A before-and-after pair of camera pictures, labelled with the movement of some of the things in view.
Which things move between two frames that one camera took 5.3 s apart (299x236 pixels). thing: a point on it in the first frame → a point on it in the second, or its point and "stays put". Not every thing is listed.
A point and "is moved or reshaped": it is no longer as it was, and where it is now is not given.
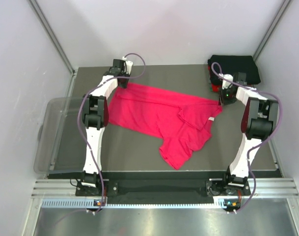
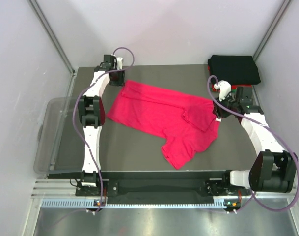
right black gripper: x=223 y=101 → x=218 y=109
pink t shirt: x=181 y=124 is moved or reshaped
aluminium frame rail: x=268 y=188 stays put
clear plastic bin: x=60 y=149 stays put
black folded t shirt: x=232 y=65 stays put
